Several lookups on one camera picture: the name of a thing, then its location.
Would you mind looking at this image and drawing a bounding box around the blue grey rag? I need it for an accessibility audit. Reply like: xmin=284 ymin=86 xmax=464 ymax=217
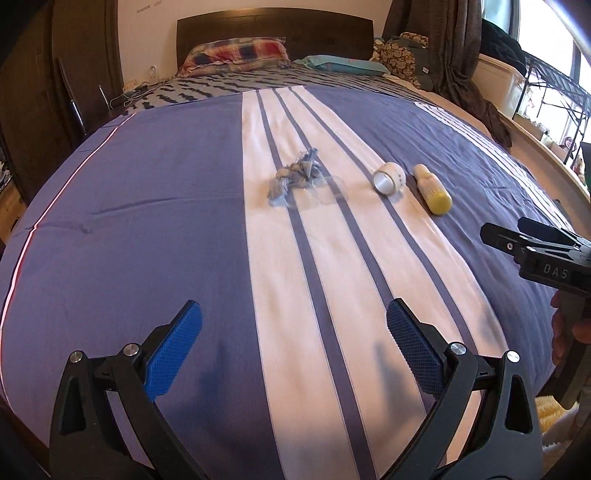
xmin=266 ymin=147 xmax=325 ymax=208

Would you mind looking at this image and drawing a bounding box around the blue white striped duvet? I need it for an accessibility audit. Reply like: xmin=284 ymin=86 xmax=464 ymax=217
xmin=1 ymin=86 xmax=569 ymax=479

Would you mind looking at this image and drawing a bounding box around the dark wooden headboard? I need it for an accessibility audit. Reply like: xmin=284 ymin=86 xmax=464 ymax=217
xmin=176 ymin=7 xmax=374 ymax=66

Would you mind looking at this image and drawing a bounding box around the black white patterned sheet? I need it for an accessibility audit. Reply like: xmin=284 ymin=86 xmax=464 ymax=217
xmin=125 ymin=64 xmax=422 ymax=115

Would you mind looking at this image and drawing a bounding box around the red blue plaid pillow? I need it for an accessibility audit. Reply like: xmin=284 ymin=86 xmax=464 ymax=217
xmin=176 ymin=37 xmax=290 ymax=78

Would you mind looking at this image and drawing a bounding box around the clear plastic packaging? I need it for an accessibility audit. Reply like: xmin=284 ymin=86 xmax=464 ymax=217
xmin=286 ymin=176 xmax=349 ymax=211

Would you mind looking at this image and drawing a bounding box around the yellow capped bottle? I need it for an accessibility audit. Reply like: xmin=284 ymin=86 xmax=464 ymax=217
xmin=413 ymin=164 xmax=453 ymax=216

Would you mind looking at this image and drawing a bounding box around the brown patterned cushion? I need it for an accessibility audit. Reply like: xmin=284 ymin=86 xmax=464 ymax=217
xmin=373 ymin=32 xmax=434 ymax=91

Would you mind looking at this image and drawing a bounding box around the black metal rack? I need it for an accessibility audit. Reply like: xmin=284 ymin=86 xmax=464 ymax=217
xmin=512 ymin=52 xmax=590 ymax=167

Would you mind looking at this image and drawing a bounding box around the brown wooden wardrobe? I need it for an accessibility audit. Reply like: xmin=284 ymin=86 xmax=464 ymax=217
xmin=1 ymin=1 xmax=123 ymax=203

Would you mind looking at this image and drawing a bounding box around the dark brown curtain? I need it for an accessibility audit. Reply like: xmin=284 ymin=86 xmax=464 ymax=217
xmin=383 ymin=0 xmax=512 ymax=150

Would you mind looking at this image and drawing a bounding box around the white storage box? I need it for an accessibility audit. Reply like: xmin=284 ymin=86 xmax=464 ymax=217
xmin=472 ymin=54 xmax=525 ymax=118

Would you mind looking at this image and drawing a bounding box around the yellow fluffy rug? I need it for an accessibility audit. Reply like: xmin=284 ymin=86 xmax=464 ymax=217
xmin=535 ymin=396 xmax=579 ymax=454

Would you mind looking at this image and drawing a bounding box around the person's right hand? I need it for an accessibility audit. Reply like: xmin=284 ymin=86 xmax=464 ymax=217
xmin=550 ymin=291 xmax=591 ymax=366

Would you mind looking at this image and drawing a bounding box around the teal pillow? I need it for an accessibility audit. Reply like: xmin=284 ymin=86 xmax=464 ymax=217
xmin=294 ymin=55 xmax=390 ymax=76

